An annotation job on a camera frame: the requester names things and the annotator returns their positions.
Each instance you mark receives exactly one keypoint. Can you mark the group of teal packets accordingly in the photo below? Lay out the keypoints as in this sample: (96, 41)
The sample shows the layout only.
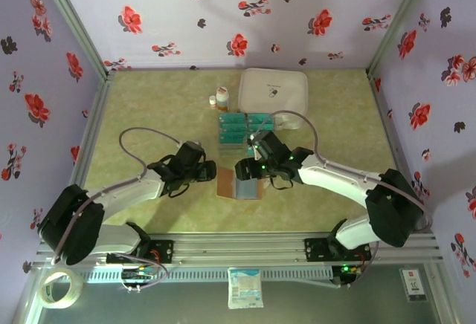
(232, 149)

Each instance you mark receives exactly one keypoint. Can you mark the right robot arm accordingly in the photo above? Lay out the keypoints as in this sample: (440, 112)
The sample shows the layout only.
(334, 181)

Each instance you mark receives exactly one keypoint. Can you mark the black and white label card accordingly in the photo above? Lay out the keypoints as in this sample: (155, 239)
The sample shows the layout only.
(413, 285)

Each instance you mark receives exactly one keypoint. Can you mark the small white pill bottle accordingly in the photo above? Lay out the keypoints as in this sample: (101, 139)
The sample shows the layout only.
(212, 102)

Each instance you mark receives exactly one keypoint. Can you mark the white medicine pouch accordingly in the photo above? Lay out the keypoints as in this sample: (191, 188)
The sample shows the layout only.
(273, 90)

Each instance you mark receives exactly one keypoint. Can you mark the large white-capped pill bottle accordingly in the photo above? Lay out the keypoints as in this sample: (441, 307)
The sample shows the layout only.
(222, 97)

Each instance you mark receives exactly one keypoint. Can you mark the green controller circuit board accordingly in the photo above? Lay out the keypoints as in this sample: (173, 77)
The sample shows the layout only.
(347, 269)
(139, 272)

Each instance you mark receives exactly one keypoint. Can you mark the white gauze packet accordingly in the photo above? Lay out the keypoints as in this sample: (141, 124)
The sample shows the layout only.
(245, 288)

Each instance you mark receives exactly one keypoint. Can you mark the clear tape roll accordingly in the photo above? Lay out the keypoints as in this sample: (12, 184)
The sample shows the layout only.
(79, 287)

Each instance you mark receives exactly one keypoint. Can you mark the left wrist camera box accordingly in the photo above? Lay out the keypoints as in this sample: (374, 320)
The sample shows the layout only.
(186, 145)

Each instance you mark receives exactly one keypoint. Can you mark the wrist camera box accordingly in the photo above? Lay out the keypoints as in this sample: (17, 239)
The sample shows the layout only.
(254, 139)
(186, 145)

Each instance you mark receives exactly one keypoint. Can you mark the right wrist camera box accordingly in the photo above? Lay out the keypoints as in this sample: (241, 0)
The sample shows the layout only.
(254, 139)

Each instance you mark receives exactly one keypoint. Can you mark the aluminium mounting rail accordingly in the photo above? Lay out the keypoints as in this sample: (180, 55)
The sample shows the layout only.
(238, 249)

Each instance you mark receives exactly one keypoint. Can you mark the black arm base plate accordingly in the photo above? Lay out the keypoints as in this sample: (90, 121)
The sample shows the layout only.
(165, 251)
(316, 249)

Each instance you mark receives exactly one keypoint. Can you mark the aluminium side rail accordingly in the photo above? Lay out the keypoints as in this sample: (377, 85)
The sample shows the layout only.
(97, 116)
(379, 97)

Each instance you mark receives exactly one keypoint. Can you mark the aluminium frame post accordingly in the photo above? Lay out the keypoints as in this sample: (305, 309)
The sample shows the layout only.
(399, 19)
(74, 19)

